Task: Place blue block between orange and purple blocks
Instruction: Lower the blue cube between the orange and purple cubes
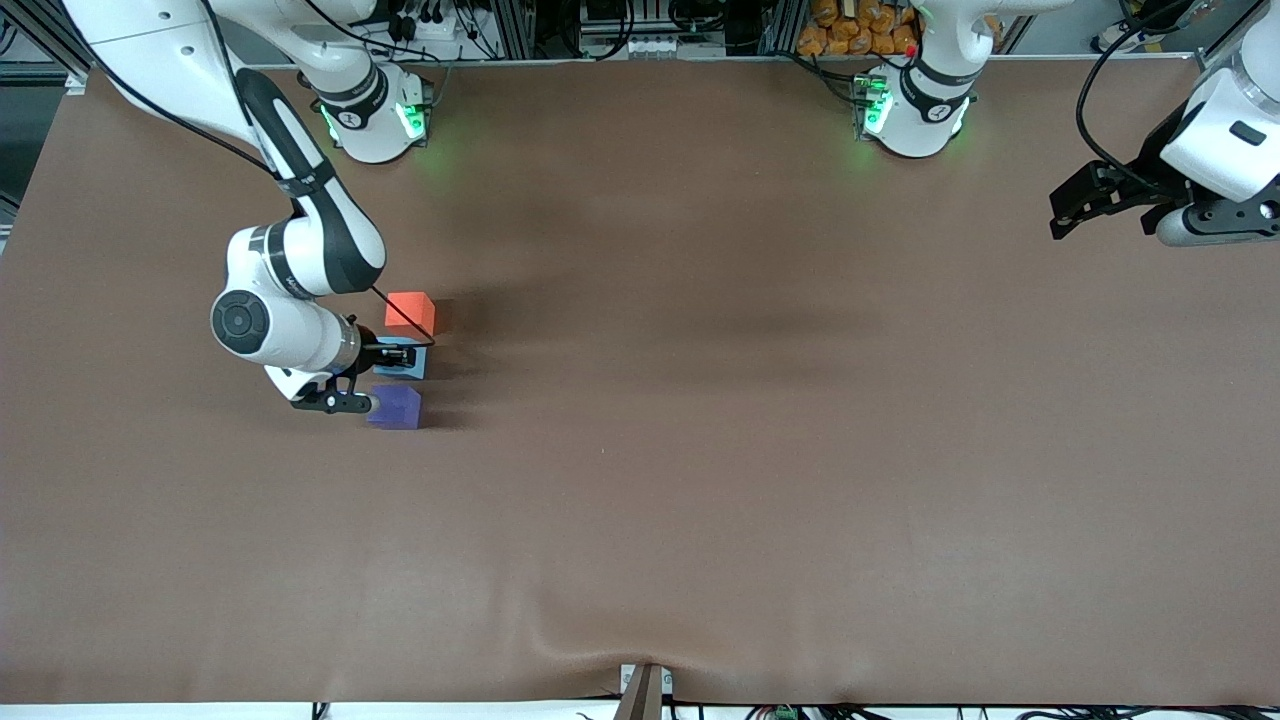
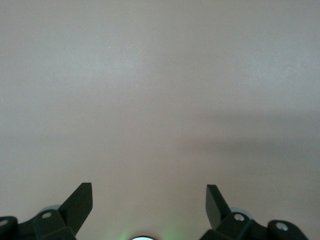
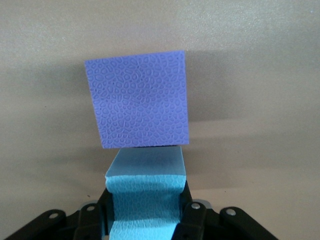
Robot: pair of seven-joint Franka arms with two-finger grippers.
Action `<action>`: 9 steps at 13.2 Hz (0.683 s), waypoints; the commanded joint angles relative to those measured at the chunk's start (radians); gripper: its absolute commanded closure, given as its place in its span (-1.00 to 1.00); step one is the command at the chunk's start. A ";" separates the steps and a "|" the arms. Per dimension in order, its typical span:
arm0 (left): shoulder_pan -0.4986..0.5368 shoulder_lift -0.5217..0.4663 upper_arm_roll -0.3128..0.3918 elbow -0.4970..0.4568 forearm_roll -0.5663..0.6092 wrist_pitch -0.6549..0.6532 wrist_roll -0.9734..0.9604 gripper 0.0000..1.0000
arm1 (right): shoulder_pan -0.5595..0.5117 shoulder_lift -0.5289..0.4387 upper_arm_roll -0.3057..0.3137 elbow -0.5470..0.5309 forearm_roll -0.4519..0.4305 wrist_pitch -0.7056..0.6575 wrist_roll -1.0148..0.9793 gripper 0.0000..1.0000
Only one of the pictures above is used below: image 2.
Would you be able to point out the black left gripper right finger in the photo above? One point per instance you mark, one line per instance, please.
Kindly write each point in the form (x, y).
(217, 210)

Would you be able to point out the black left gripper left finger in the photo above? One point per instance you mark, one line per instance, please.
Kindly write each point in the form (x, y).
(72, 212)

